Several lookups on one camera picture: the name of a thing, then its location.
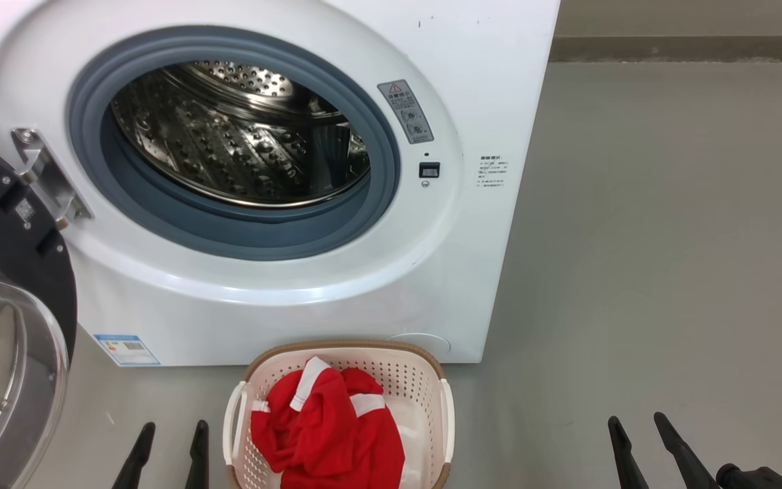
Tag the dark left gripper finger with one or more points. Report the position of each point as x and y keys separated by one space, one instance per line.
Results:
x=197 y=462
x=134 y=462

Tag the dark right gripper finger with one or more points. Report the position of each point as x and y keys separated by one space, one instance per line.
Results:
x=686 y=458
x=627 y=462

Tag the red and white garment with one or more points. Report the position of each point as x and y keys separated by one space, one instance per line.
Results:
x=323 y=441

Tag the cream basket with brown rim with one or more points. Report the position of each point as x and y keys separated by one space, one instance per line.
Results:
x=418 y=394

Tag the grey rubber door seal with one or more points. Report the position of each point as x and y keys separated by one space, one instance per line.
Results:
x=228 y=238

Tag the white front-load washing machine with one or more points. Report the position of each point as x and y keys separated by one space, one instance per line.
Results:
x=486 y=272

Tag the metal door hinge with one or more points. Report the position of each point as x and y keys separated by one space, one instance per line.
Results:
x=48 y=180

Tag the perforated steel washer drum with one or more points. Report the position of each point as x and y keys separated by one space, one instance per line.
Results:
x=228 y=149

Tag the black door lock latch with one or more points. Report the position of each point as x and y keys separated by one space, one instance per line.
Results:
x=429 y=170

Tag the blue energy label sticker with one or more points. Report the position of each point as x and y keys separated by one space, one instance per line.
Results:
x=126 y=350

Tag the grey caution sticker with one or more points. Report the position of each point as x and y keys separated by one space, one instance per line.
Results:
x=406 y=112

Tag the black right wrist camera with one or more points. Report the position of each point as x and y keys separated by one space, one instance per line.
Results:
x=757 y=479

